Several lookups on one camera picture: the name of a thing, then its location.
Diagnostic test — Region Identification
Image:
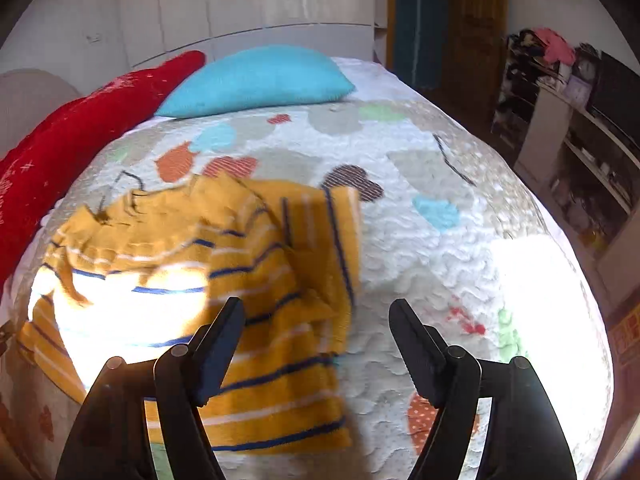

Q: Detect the patchwork quilted bedspread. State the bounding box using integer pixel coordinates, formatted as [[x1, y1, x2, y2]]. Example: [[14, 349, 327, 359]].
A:
[[10, 58, 614, 479]]

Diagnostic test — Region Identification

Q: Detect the brown wooden door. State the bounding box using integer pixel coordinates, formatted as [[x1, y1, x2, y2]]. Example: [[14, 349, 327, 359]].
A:
[[390, 0, 506, 107]]

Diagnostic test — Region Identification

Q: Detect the pink cloth on shelf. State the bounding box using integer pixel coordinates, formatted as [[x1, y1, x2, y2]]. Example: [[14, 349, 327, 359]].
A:
[[533, 27, 576, 66]]

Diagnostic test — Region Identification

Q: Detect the yellow striped knit sweater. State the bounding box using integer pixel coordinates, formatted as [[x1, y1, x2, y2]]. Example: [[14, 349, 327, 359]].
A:
[[17, 174, 360, 454]]

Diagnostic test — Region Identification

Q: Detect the red snowflake pillow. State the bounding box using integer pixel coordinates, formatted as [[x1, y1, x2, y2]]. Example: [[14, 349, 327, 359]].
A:
[[1, 50, 206, 280]]

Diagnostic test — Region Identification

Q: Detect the white wardrobe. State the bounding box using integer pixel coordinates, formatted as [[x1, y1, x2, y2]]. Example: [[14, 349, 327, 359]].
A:
[[1, 0, 374, 87]]

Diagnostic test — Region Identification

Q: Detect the white open shelf unit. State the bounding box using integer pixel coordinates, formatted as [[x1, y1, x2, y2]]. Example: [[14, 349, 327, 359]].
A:
[[491, 28, 639, 316]]

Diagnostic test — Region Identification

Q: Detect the round beige headboard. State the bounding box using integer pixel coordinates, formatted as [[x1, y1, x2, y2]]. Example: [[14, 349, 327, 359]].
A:
[[0, 68, 81, 157]]

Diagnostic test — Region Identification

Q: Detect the turquoise knit pillow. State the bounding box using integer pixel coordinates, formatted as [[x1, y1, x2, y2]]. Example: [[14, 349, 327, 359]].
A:
[[156, 44, 355, 118]]

